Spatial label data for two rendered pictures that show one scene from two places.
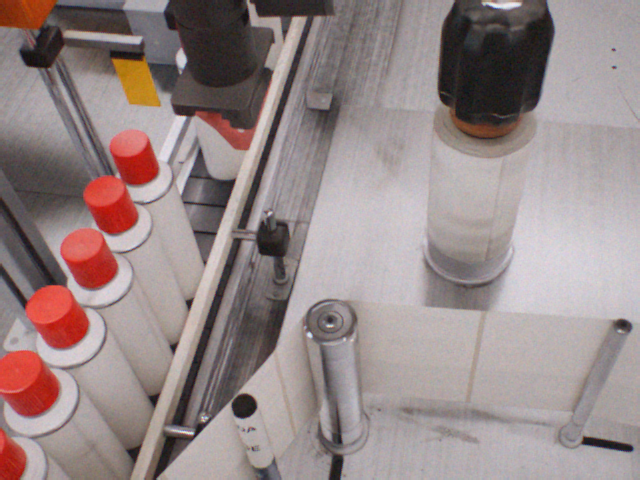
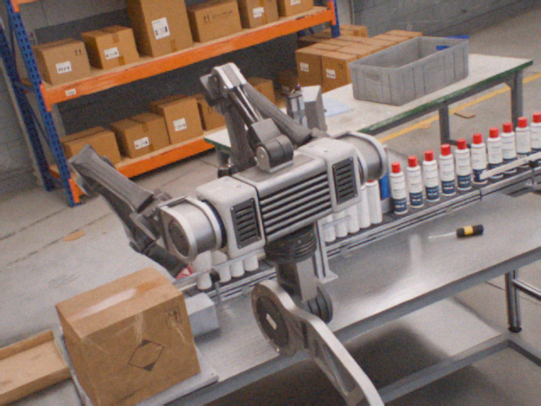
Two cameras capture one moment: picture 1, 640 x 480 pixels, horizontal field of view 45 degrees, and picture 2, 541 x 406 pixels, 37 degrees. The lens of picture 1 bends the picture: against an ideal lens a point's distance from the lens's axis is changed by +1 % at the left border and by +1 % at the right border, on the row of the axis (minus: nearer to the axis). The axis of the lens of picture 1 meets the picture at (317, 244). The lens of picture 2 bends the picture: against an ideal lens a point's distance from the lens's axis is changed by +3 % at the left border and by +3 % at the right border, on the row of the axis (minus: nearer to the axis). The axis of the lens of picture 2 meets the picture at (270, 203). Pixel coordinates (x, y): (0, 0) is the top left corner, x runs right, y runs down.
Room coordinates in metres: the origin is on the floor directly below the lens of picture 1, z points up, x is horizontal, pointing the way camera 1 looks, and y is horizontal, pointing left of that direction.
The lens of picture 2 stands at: (2.11, 2.06, 2.18)
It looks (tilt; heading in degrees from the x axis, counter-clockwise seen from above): 23 degrees down; 230
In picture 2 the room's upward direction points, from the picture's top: 10 degrees counter-clockwise
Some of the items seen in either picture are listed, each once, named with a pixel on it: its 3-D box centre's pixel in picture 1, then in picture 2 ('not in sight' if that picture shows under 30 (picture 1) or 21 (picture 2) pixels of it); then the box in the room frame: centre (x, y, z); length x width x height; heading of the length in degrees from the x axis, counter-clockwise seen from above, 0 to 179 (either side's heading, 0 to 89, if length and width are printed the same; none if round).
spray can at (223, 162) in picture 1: (212, 99); (246, 243); (0.61, 0.09, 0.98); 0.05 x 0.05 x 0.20
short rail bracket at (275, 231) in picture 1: (275, 246); not in sight; (0.48, 0.04, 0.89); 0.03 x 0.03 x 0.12; 73
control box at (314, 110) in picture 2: not in sight; (307, 121); (0.38, 0.25, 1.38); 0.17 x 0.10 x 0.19; 38
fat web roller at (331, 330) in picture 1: (337, 382); not in sight; (0.27, 0.00, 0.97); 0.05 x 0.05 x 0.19
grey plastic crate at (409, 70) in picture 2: not in sight; (409, 70); (-1.54, -0.84, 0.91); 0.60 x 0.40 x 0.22; 174
